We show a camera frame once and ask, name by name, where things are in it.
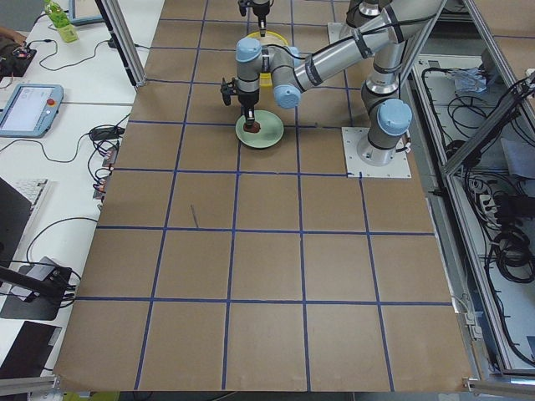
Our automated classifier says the black laptop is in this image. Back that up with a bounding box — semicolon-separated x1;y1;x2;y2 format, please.
0;180;32;267

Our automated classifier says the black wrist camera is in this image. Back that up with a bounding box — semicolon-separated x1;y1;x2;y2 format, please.
220;78;238;106

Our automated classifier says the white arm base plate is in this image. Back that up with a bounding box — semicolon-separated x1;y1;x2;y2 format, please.
341;127;411;179

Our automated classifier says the yellow steamer layer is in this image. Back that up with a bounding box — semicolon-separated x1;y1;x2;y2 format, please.
247;30;288;46
259;73;273;88

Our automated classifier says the black camera stand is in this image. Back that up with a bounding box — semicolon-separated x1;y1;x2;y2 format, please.
1;259;77;308

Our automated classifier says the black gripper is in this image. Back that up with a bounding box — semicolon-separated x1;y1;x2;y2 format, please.
237;0;273;38
237;89;260;124

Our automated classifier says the black power adapter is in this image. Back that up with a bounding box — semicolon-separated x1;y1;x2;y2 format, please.
89;126;125;141

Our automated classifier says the white keyboard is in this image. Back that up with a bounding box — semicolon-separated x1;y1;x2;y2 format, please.
13;178;51;211

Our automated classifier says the aluminium frame post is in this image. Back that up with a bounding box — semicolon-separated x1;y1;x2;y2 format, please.
95;0;146;89

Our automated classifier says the blue teach pendant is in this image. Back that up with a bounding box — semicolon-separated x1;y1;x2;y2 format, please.
1;84;64;139

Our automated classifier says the light green round plate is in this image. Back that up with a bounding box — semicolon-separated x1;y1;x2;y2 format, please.
235;110;284;149

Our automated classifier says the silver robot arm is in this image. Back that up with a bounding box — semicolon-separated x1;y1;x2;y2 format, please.
221;0;444;166

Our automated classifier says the brown half bun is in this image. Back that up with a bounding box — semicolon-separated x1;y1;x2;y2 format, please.
243;121;261;134

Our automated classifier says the green drink bottle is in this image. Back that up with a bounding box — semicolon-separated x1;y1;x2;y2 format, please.
43;0;79;43

